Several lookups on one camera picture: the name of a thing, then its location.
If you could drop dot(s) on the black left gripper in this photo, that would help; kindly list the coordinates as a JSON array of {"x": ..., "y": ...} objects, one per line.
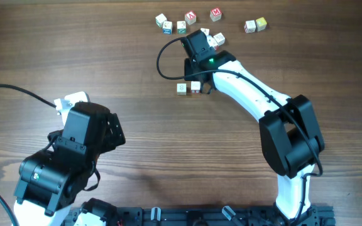
[{"x": 109, "y": 143}]

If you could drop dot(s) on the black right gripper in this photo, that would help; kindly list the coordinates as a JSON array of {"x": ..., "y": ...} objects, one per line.
[{"x": 188, "y": 66}]

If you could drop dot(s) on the red I wooden block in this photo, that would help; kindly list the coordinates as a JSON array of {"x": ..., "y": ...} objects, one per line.
[{"x": 195, "y": 87}]

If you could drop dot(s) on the wooden block with figure eight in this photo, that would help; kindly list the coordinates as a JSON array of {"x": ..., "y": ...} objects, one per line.
[{"x": 181, "y": 89}]

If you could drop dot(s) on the white maroon wooden block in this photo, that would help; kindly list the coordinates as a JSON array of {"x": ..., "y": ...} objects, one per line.
[{"x": 212, "y": 42}]

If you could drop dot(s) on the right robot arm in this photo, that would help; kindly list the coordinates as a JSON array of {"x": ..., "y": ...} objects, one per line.
[{"x": 291, "y": 139}]

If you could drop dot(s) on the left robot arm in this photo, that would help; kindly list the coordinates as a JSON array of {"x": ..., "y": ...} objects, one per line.
[{"x": 50, "y": 179}]

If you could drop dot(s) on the pale yellow wooden block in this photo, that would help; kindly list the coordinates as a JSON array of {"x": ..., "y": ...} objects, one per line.
[{"x": 220, "y": 39}]

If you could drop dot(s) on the red edged wooden block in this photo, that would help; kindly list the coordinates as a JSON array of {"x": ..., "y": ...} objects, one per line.
[{"x": 205, "y": 31}]

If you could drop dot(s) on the green N wooden block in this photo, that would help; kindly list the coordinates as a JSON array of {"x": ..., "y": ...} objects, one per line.
[{"x": 181, "y": 27}]

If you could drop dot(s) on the red Y wooden block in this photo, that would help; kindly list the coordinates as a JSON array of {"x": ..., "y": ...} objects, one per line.
[{"x": 250, "y": 26}]

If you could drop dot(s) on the red M wooden block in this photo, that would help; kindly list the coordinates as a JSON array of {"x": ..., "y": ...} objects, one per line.
[{"x": 215, "y": 14}]

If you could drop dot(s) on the red A wooden block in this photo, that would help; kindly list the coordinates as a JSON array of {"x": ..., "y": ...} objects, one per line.
[{"x": 190, "y": 17}]

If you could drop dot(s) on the blue letter wooden block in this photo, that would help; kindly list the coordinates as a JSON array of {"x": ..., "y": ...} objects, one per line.
[{"x": 167, "y": 27}]

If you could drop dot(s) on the yellow top wooden block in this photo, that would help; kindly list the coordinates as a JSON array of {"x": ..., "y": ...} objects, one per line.
[{"x": 261, "y": 24}]

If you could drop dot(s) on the green letter wooden block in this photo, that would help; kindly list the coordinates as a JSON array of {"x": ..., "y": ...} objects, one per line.
[{"x": 160, "y": 19}]

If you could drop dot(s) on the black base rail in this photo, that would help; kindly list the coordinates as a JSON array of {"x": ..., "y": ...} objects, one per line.
[{"x": 257, "y": 215}]

